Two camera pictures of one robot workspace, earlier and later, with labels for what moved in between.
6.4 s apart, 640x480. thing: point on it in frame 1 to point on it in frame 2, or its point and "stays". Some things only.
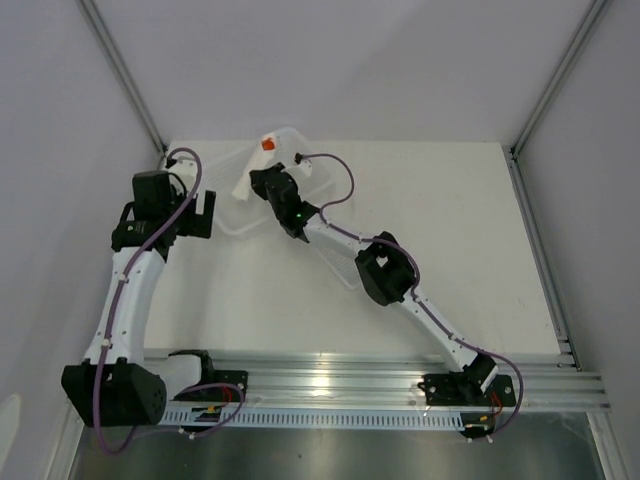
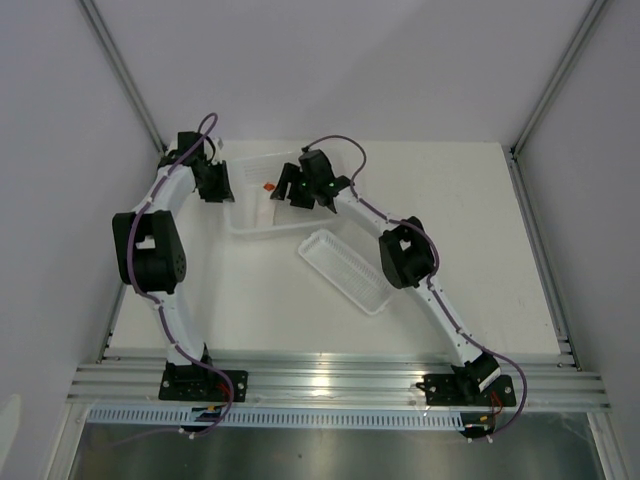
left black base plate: [238, 378] stays
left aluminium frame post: [105, 41] stays
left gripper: [199, 225] to [223, 193]
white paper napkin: [261, 158] to [264, 208]
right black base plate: [449, 389] stays
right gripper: [257, 180] to [292, 174]
